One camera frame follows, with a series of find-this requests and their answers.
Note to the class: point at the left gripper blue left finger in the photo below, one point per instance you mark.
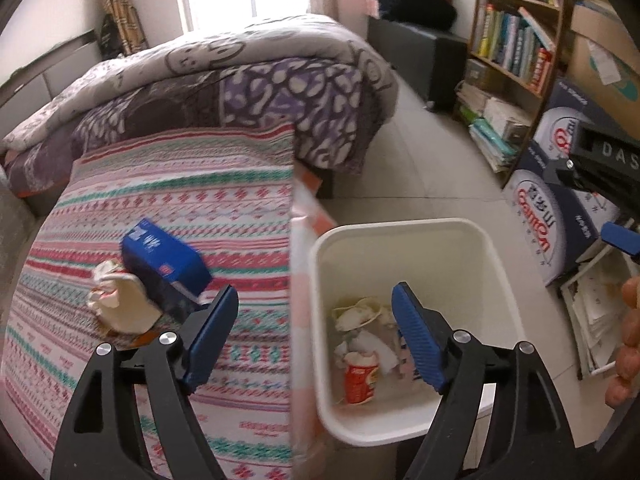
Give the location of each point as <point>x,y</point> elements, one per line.
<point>204,334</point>

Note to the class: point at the small blue carton box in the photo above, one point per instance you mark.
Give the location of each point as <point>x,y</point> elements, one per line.
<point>173,273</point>

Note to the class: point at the plaid coat on rack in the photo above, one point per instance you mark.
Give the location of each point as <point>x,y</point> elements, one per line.
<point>129,28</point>

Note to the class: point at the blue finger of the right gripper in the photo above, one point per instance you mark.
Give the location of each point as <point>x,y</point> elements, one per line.
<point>621,238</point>

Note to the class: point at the person's right hand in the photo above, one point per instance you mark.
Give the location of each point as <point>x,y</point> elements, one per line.
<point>627,361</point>

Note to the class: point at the crumpled paper scraps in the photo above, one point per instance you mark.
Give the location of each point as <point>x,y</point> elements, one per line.
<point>366,342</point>

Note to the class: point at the purple patterned blanket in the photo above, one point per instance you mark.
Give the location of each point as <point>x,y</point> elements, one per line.
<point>333,107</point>

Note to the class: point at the white plastic bag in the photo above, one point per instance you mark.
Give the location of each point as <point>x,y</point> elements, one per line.
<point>365,312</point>

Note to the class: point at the white plastic trash bin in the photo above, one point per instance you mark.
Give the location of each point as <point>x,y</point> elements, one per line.
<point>440,276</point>

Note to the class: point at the brown cardboard box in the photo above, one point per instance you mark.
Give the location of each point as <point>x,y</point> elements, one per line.
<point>605,61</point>

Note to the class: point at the black storage bench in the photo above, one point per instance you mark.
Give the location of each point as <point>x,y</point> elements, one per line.
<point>431,62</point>

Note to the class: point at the upper Ganten water carton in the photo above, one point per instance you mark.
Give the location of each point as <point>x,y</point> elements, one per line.
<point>566,108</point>

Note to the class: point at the striped patterned tablecloth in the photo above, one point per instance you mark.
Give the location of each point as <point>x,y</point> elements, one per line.
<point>227,193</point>

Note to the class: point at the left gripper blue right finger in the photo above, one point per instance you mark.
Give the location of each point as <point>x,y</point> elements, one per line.
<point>426,334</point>

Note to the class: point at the white cartoon print duvet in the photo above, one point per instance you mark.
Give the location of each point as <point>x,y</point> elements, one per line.
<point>299,36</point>

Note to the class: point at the grey padded headboard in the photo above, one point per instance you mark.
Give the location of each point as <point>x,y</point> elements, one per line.
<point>39,82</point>

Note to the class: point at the wooden bookshelf with books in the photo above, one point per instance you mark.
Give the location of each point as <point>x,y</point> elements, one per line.
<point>513,54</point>

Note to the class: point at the stack of papers on shelf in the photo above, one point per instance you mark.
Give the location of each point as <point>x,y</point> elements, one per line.
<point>594,302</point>

